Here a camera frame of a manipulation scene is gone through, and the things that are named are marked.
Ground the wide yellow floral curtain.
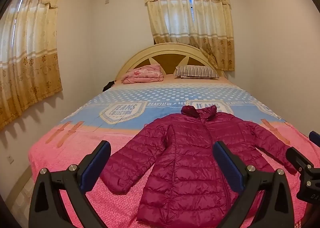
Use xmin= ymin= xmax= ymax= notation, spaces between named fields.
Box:
xmin=0 ymin=0 xmax=65 ymax=131

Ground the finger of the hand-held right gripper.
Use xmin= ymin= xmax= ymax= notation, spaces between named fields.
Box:
xmin=309 ymin=131 xmax=320 ymax=149
xmin=286 ymin=147 xmax=314 ymax=176

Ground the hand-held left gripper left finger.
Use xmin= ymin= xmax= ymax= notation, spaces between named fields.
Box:
xmin=29 ymin=140 xmax=112 ymax=228

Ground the striped pillow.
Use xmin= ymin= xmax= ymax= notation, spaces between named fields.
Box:
xmin=174 ymin=66 xmax=220 ymax=79

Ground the magenta puffer jacket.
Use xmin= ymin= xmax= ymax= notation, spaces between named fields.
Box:
xmin=100 ymin=105 xmax=298 ymax=228

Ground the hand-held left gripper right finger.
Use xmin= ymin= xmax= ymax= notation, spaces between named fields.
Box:
xmin=212 ymin=140 xmax=295 ymax=228

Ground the yellow floral curtain panel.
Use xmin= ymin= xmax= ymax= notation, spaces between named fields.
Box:
xmin=187 ymin=0 xmax=235 ymax=72
xmin=144 ymin=0 xmax=200 ymax=52

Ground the folded pink floral quilt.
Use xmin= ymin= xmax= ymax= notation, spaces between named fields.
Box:
xmin=121 ymin=64 xmax=165 ymax=85

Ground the cream wooden bed headboard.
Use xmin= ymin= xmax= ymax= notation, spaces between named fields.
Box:
xmin=115 ymin=42 xmax=227 ymax=82

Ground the bed with pink-blue bedspread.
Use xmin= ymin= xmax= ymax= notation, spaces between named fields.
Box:
xmin=28 ymin=78 xmax=320 ymax=228

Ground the dark cloth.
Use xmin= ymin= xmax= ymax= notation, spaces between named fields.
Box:
xmin=102 ymin=81 xmax=116 ymax=92

